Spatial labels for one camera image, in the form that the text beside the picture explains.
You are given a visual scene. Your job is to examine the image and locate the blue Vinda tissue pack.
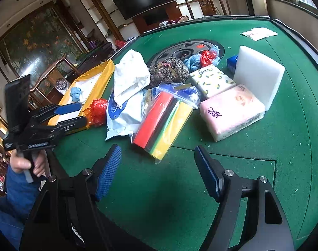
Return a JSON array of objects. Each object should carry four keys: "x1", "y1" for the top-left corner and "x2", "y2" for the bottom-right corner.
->
[{"x1": 226, "y1": 55, "x2": 238, "y2": 74}]

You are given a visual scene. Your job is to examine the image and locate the yellow cardboard box tray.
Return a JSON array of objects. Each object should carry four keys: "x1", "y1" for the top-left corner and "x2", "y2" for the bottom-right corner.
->
[{"x1": 48, "y1": 60, "x2": 115, "y2": 129}]

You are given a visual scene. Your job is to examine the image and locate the white foam block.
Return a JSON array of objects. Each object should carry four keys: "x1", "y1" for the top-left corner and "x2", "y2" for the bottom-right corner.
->
[{"x1": 233, "y1": 45, "x2": 285, "y2": 110}]

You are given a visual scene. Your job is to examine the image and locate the pink tissue pack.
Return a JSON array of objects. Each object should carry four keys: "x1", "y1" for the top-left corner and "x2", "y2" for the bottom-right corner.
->
[{"x1": 200, "y1": 85, "x2": 266, "y2": 142}]

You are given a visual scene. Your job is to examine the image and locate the light blue cloth in tray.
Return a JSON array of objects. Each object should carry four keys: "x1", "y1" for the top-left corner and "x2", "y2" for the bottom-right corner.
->
[{"x1": 70, "y1": 87, "x2": 82, "y2": 102}]

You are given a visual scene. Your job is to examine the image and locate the brown woven knit pouch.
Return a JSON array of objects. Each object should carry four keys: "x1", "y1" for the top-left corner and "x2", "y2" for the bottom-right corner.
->
[{"x1": 147, "y1": 57, "x2": 189, "y2": 89}]

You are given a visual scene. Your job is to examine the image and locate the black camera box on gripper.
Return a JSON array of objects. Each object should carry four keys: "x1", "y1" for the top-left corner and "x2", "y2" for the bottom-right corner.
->
[{"x1": 5, "y1": 74, "x2": 30, "y2": 133}]

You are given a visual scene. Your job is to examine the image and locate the red and blue cloth bundle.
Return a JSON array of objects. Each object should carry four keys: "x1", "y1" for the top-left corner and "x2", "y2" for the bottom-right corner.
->
[{"x1": 183, "y1": 45, "x2": 221, "y2": 73}]

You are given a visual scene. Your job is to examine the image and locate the person's left hand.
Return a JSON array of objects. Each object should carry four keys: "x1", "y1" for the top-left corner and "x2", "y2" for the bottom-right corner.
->
[{"x1": 10, "y1": 150, "x2": 47, "y2": 177}]

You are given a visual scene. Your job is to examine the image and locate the white paper sheet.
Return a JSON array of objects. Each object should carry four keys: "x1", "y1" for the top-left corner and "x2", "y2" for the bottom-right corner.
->
[{"x1": 241, "y1": 27, "x2": 278, "y2": 41}]

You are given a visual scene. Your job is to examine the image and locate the grey round table centre console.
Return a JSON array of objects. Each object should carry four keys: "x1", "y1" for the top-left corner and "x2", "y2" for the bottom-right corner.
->
[{"x1": 146, "y1": 39, "x2": 225, "y2": 67}]

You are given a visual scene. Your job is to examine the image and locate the colourful sponge cloths pack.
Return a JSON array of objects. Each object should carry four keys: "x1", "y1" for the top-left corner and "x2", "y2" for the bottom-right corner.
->
[{"x1": 132, "y1": 82, "x2": 200, "y2": 164}]

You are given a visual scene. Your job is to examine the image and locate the wooden chair near tray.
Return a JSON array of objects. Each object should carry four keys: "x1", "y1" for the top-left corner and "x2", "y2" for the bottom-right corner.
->
[{"x1": 30, "y1": 53, "x2": 81, "y2": 104}]

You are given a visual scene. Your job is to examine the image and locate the white patterned tissue pack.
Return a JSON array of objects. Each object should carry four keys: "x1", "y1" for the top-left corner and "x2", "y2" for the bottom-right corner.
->
[{"x1": 189, "y1": 64, "x2": 236, "y2": 99}]

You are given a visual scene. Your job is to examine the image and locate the large floral painting screen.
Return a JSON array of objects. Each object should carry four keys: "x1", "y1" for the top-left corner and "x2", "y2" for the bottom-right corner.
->
[{"x1": 0, "y1": 2, "x2": 84, "y2": 77}]

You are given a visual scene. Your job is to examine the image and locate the white plastic bag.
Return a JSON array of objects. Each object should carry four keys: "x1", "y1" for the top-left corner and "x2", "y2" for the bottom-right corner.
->
[{"x1": 114, "y1": 49, "x2": 150, "y2": 106}]

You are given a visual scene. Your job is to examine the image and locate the blue white wet wipes bag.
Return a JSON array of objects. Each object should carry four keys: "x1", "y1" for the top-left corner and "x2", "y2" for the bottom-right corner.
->
[{"x1": 106, "y1": 91, "x2": 144, "y2": 140}]

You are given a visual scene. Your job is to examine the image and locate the red plastic bag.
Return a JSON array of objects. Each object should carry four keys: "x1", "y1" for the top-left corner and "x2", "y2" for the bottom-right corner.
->
[{"x1": 83, "y1": 99, "x2": 108, "y2": 127}]

